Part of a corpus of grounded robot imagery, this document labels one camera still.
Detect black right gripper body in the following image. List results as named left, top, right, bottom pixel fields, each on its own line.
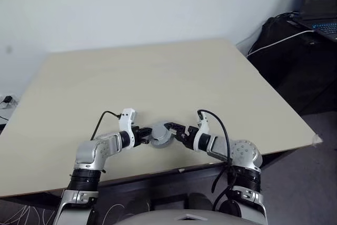
left=181, top=125, right=200, bottom=150

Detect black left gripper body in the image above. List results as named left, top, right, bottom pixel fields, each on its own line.
left=131, top=125, right=143, bottom=147

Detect grey round motor lid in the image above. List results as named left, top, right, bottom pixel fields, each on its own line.
left=150, top=120, right=175, bottom=144

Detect grey robot torso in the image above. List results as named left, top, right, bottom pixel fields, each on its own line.
left=110, top=208, right=254, bottom=225

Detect large black case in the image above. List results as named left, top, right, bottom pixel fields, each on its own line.
left=246, top=16, right=337, bottom=116

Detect clear tape scrap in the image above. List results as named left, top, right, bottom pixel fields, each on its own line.
left=311, top=133, right=323, bottom=146

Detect white power strip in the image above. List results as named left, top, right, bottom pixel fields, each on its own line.
left=0, top=95, right=18, bottom=110

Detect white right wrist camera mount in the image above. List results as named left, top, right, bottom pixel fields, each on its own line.
left=195, top=110, right=212, bottom=152

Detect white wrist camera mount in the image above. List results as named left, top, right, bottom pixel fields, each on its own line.
left=195, top=110, right=212, bottom=152
left=117, top=107, right=138, bottom=150

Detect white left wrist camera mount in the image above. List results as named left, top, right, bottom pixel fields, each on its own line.
left=117, top=107, right=138, bottom=150

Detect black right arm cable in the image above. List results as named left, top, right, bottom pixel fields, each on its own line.
left=197, top=109, right=238, bottom=210

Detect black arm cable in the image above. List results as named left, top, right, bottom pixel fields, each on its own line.
left=197, top=109, right=238, bottom=210
left=90, top=111, right=122, bottom=141

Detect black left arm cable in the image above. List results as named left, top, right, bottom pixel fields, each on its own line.
left=90, top=111, right=122, bottom=141

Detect white cable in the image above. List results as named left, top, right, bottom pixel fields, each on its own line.
left=248, top=30, right=314, bottom=56

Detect tangled white wires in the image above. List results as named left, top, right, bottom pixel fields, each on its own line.
left=0, top=200, right=66, bottom=225

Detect thin black laptop cable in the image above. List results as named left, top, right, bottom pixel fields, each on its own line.
left=235, top=11, right=301, bottom=47

